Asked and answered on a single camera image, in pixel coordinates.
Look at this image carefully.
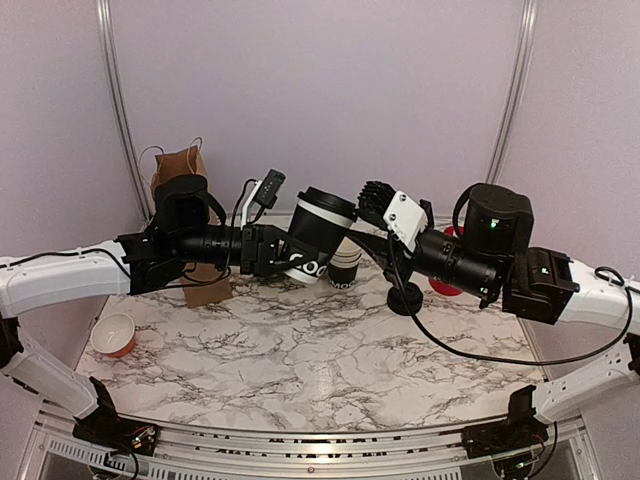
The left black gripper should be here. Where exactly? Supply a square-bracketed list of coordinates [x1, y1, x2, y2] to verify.
[173, 223, 320, 278]

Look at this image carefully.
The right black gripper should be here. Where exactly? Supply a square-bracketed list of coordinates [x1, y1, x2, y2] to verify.
[343, 222, 502, 302]

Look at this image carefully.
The single black paper cup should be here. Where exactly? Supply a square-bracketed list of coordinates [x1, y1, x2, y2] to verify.
[285, 198, 355, 284]

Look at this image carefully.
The black cup lid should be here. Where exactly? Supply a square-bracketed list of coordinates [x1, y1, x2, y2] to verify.
[298, 186, 357, 221]

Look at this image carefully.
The brown paper bag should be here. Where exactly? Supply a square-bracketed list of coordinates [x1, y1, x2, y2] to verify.
[137, 137, 233, 309]

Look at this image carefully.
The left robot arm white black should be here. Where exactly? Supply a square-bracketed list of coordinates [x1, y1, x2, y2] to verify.
[1, 174, 319, 455]

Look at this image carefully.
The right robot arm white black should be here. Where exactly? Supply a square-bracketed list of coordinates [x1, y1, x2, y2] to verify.
[351, 181, 639, 458]

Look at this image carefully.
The stack of black paper cups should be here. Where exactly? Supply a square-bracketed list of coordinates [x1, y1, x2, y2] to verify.
[327, 237, 362, 290]

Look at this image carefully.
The stack of black cup lids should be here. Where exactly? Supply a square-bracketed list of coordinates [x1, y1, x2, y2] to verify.
[386, 282, 424, 317]

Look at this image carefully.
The red cylindrical container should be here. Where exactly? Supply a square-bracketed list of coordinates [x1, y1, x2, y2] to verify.
[428, 226, 463, 297]

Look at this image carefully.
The orange white bowl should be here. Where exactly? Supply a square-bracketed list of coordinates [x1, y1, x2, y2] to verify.
[90, 312, 136, 358]

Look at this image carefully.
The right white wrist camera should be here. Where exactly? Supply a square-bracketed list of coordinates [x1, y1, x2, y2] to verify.
[357, 180, 434, 254]

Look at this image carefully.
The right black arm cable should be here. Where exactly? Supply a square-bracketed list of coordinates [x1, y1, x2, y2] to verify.
[387, 234, 634, 365]

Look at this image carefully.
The right aluminium frame post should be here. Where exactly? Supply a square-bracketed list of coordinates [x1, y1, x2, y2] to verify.
[485, 0, 539, 184]

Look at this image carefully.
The aluminium frame post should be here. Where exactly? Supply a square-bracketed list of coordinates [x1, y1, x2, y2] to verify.
[95, 0, 151, 222]
[485, 0, 539, 184]

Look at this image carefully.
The left aluminium frame post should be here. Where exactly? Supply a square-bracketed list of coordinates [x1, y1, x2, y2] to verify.
[95, 0, 151, 222]

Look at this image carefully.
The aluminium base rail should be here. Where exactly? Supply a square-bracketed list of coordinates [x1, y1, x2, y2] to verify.
[19, 394, 604, 480]

